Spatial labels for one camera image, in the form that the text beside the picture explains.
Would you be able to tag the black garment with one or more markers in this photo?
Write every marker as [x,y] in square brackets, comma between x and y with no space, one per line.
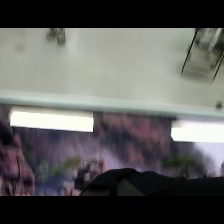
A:
[160,185]

